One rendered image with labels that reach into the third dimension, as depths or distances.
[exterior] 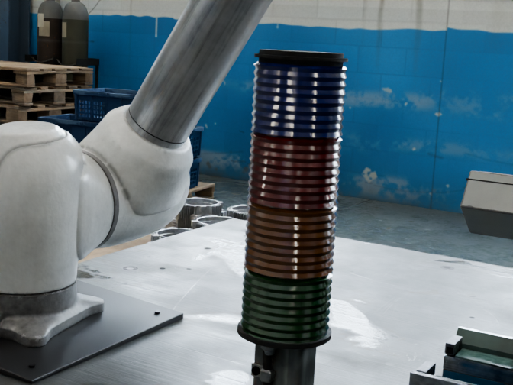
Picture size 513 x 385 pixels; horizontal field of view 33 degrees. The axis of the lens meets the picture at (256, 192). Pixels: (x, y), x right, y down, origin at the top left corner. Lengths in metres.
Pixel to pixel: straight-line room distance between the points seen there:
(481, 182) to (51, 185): 0.55
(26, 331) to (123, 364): 0.14
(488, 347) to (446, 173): 5.74
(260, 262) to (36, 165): 0.65
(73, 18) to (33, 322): 6.69
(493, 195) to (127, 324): 0.55
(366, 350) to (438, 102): 5.46
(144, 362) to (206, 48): 0.43
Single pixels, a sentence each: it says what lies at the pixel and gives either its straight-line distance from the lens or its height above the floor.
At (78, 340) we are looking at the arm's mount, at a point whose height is 0.81.
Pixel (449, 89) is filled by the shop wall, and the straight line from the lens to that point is 6.61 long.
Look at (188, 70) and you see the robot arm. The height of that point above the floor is 1.17.
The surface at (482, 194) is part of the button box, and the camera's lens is 1.02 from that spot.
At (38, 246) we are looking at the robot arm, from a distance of 1.18.
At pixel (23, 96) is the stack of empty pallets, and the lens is 7.01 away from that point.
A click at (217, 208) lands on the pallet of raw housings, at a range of 3.46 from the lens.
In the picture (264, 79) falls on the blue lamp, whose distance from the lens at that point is 0.54.
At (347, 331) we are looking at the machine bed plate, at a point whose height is 0.80.
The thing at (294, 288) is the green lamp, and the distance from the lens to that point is 0.55.
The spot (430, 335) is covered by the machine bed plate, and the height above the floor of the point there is 0.80.
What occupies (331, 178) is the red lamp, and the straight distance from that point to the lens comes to 0.55.
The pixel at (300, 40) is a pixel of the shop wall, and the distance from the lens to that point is 7.10.
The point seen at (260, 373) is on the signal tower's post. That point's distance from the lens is 0.59.
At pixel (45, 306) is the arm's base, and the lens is 1.21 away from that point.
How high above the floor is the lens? 1.23
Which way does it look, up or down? 10 degrees down
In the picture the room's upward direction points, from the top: 3 degrees clockwise
